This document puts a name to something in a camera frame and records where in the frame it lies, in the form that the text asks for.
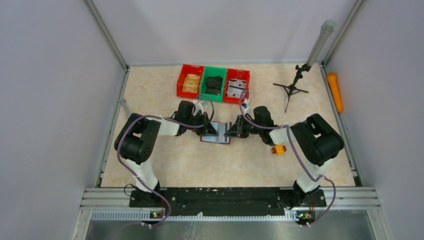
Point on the black item in bin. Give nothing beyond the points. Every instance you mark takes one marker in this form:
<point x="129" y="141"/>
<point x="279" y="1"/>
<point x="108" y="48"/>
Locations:
<point x="213" y="85"/>

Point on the black tripod stand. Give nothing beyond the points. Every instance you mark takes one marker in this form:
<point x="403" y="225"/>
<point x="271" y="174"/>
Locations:
<point x="292" y="89"/>

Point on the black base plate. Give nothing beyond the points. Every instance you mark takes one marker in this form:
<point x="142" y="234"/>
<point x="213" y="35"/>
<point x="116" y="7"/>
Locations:
<point x="227" y="201"/>

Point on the left red bin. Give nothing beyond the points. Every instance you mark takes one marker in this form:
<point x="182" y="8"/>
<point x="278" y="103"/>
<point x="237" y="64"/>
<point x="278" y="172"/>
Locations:
<point x="188" y="69"/>

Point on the yellow toy brick car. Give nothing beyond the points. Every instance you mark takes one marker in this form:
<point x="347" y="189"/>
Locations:
<point x="278" y="149"/>

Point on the wooden piece in bin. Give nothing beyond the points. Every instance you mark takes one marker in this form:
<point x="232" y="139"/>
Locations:
<point x="191" y="83"/>

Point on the orange cylinder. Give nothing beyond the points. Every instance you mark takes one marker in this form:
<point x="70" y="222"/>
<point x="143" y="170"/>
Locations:
<point x="333" y="85"/>

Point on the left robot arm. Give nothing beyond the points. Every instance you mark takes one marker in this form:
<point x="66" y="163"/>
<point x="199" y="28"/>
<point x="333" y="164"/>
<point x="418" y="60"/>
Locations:
<point x="135" y="143"/>

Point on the grey cable duct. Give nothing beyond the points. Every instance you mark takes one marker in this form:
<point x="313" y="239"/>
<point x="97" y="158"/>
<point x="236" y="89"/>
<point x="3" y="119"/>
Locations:
<point x="152" y="216"/>

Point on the red card holder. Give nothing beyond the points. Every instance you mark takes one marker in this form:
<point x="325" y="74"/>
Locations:
<point x="217" y="134"/>

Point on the green bin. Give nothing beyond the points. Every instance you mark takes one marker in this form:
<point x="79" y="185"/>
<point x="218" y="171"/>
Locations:
<point x="212" y="71"/>

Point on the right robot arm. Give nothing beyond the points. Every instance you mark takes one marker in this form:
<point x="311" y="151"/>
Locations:
<point x="313" y="141"/>

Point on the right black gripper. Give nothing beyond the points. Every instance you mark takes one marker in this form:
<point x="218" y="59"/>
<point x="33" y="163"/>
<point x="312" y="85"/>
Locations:
<point x="237" y="129"/>

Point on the grey tube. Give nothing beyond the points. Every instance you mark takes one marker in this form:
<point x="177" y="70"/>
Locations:
<point x="326" y="30"/>

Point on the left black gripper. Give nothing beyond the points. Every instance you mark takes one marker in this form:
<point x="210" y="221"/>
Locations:
<point x="204" y="120"/>

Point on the silver credit card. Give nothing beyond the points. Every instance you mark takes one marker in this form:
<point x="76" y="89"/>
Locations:
<point x="217" y="132"/>

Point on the red bin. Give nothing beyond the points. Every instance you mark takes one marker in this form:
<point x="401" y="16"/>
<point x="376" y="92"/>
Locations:
<point x="238" y="74"/>
<point x="188" y="69"/>

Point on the grey small tool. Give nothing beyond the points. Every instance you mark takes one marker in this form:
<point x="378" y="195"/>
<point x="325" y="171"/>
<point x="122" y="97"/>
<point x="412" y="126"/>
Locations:
<point x="125" y="107"/>

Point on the right red bin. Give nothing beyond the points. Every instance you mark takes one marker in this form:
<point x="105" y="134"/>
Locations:
<point x="238" y="74"/>

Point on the white cards in bin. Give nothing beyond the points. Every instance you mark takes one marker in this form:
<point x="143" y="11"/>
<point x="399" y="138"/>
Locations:
<point x="236" y="87"/>

